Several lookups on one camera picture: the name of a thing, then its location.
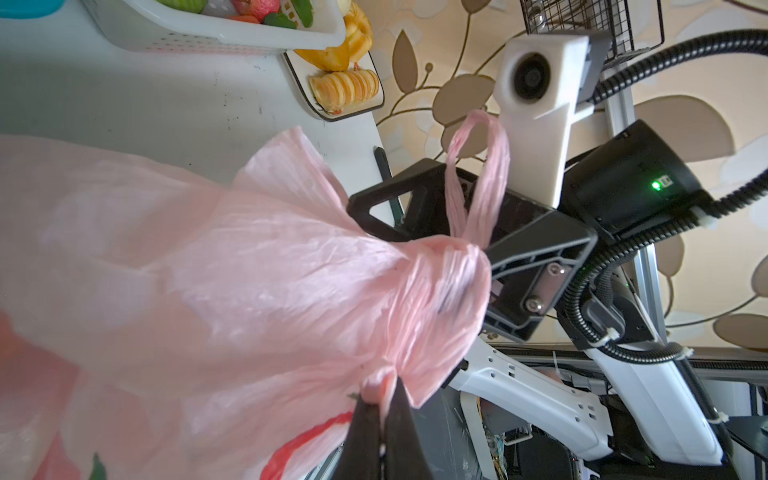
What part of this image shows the black wire wall basket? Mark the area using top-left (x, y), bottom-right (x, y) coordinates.
top-left (520, 0), bottom-right (665, 67)

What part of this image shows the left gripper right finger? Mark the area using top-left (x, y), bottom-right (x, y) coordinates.
top-left (380, 379), bottom-right (433, 480)

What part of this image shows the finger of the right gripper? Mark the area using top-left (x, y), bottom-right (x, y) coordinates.
top-left (347, 159), bottom-right (450, 242)

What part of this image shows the bread tray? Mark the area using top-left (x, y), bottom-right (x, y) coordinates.
top-left (281, 0), bottom-right (386, 123)

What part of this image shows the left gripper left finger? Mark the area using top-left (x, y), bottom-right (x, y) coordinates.
top-left (332, 398), bottom-right (382, 480)

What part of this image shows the white plastic vegetable basket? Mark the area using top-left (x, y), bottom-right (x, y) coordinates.
top-left (82, 1), bottom-right (346, 56)

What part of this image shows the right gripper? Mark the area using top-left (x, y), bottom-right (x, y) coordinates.
top-left (484, 120), bottom-right (712, 343)

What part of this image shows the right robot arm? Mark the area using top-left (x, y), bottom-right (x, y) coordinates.
top-left (447, 29), bottom-right (767, 479)

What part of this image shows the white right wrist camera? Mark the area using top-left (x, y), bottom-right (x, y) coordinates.
top-left (494, 30), bottom-right (612, 209)

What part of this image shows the teal plastic fruit basket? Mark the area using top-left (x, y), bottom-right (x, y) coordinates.
top-left (0, 0), bottom-right (65, 20)

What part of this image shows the pink plastic grocery bag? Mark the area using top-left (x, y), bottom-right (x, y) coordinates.
top-left (1, 111), bottom-right (510, 479)

